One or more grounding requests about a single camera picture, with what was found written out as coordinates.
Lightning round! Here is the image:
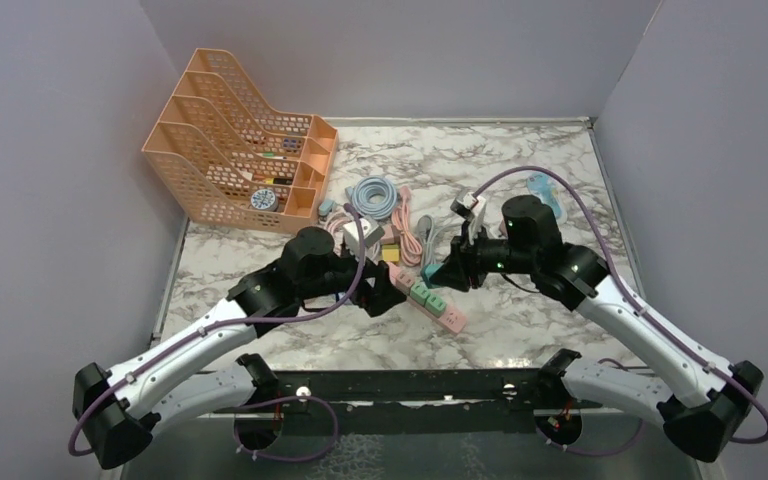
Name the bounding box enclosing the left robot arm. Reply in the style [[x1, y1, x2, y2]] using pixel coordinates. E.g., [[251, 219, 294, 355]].
[[67, 227, 406, 470]]

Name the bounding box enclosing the blue white oval device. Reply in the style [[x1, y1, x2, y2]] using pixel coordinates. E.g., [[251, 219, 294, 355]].
[[526, 172, 567, 224]]

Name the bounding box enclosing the pink plug adapter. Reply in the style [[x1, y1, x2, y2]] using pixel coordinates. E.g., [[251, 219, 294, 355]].
[[380, 225, 399, 245]]

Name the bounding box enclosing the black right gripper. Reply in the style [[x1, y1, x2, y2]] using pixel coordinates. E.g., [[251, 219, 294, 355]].
[[432, 219, 538, 290]]

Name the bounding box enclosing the tan plug adapter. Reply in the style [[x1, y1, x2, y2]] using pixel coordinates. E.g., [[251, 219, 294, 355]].
[[393, 272, 415, 294]]

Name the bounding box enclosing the light blue coiled cable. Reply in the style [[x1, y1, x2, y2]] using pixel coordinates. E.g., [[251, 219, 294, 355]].
[[345, 176, 400, 222]]

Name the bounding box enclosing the orange mesh file organizer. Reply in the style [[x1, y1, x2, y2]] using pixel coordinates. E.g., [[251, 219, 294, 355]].
[[142, 48, 339, 233]]

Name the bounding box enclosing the grey coiled cable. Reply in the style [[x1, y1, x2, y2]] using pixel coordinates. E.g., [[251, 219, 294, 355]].
[[415, 215, 465, 266]]

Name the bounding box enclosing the teal plug adapter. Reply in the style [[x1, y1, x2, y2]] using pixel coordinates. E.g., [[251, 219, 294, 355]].
[[420, 263, 441, 289]]

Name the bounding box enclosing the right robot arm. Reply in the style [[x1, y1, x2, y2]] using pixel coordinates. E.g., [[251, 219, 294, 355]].
[[431, 193, 763, 463]]

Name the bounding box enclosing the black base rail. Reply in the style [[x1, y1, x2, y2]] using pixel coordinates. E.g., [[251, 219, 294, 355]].
[[222, 368, 589, 436]]

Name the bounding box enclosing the yellow plug adapter middle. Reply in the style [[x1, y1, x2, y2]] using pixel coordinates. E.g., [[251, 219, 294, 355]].
[[381, 244, 401, 264]]

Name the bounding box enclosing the pink long power strip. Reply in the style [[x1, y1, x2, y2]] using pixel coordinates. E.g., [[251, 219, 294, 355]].
[[386, 262, 467, 335]]

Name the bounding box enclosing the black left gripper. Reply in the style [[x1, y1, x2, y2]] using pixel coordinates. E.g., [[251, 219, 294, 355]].
[[299, 242, 408, 316]]

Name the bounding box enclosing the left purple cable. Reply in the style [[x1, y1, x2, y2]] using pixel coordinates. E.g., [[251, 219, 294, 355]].
[[68, 202, 369, 464]]

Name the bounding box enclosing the green plug adapter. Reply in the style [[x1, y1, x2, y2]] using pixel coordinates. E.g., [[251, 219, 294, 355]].
[[424, 293, 447, 318], [409, 281, 430, 305]]

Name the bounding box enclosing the pink coiled cable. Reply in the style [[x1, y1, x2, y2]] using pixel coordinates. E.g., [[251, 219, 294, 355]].
[[324, 185, 425, 268]]

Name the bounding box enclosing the blue round tin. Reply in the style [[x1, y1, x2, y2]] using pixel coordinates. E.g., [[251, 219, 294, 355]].
[[250, 188, 280, 212]]

